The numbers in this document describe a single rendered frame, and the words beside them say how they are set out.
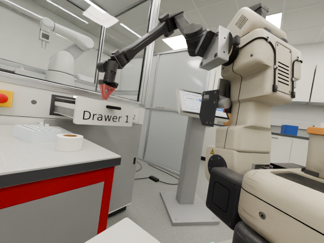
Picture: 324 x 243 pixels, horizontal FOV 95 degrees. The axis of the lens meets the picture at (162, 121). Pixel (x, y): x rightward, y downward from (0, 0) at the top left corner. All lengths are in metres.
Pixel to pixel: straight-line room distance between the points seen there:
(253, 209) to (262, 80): 0.41
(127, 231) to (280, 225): 0.27
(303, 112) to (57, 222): 4.15
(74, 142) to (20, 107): 0.52
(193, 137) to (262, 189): 1.20
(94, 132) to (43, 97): 0.35
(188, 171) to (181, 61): 1.78
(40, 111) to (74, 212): 0.63
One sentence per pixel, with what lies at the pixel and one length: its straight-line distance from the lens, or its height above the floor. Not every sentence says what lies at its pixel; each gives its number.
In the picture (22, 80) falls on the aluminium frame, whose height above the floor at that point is 0.97.
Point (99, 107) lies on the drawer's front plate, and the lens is 0.71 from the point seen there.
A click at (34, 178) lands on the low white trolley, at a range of 0.41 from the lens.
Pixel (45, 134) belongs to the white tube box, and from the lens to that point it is 0.61.
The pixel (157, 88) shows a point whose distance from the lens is 2.79.
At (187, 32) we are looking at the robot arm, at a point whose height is 1.25.
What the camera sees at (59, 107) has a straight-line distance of 0.93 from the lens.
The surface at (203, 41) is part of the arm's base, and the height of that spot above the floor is 1.18.
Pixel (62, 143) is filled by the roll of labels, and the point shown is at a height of 0.78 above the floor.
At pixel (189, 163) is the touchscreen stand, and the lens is 1.58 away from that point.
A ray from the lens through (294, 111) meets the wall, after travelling 4.17.
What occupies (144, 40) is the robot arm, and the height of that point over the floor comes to 1.31.
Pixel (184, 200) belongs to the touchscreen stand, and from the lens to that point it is 1.74.
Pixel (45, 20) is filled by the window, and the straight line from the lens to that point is 1.08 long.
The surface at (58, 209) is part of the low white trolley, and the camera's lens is 0.48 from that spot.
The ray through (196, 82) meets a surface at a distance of 2.43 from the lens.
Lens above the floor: 0.90
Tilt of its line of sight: 2 degrees down
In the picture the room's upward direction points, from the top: 8 degrees clockwise
